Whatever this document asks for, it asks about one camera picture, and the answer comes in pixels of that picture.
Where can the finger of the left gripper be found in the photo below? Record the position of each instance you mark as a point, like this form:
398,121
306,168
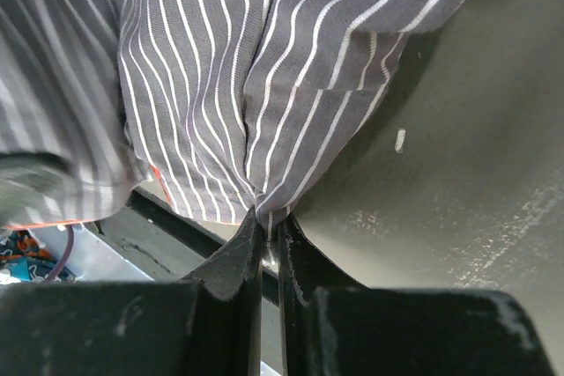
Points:
26,177

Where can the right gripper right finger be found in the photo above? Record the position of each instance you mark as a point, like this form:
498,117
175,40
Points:
333,325

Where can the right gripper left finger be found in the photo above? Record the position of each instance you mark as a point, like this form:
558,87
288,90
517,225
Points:
207,323

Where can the grey striped underwear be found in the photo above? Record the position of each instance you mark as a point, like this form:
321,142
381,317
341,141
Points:
235,105

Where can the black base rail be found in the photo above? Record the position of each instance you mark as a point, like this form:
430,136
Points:
186,249

